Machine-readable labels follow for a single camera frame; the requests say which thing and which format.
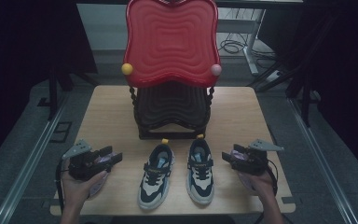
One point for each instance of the black metal stand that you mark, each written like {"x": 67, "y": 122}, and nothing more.
{"x": 53, "y": 93}
{"x": 306, "y": 93}

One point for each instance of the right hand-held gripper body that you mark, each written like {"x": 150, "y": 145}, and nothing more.
{"x": 254, "y": 161}

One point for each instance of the dark curtain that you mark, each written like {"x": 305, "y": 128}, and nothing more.
{"x": 21, "y": 62}
{"x": 348, "y": 77}

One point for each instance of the white power strip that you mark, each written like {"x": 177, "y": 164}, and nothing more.
{"x": 274, "y": 76}

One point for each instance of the metal floor rail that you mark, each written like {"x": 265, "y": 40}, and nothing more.
{"x": 28, "y": 165}
{"x": 320, "y": 155}

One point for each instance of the black and white sneaker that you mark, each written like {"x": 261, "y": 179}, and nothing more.
{"x": 200, "y": 186}
{"x": 155, "y": 186}

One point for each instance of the person's right hand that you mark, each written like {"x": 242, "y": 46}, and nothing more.
{"x": 264, "y": 186}

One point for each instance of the person's left hand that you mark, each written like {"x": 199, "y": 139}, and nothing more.
{"x": 74, "y": 191}

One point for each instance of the white metal desk frame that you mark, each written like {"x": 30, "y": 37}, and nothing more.
{"x": 251, "y": 46}

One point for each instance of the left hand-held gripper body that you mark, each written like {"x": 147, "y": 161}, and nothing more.
{"x": 84, "y": 165}

